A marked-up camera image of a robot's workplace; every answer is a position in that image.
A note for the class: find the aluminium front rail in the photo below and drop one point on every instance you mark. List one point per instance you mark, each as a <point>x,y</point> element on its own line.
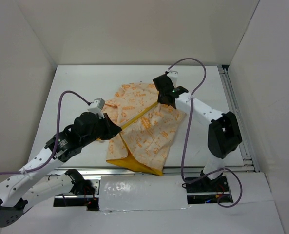
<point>95,173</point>

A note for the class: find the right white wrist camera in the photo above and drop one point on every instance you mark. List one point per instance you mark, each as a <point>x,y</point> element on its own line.
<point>173,75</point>

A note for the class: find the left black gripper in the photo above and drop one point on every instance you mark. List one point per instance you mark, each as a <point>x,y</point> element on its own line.
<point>111,128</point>

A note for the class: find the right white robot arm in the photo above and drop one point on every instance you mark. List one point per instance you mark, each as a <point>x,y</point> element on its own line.
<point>223,130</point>

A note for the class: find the aluminium side rail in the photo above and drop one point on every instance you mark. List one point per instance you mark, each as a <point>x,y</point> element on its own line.
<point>246,149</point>

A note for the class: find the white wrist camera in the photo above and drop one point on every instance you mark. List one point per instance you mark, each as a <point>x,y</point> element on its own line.
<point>173,75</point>
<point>96,106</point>

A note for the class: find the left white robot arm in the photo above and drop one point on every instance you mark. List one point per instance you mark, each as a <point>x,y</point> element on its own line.
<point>19,193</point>

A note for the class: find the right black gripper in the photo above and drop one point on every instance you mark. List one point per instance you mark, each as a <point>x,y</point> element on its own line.
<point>160,100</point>

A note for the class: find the white foil-taped panel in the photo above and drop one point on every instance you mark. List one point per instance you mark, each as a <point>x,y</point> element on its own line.
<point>142,193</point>

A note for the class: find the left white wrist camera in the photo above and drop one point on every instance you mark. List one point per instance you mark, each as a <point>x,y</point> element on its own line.
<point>96,106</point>

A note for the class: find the cream orange-print jacket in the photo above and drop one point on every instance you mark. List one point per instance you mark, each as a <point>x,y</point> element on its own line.
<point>148,128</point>

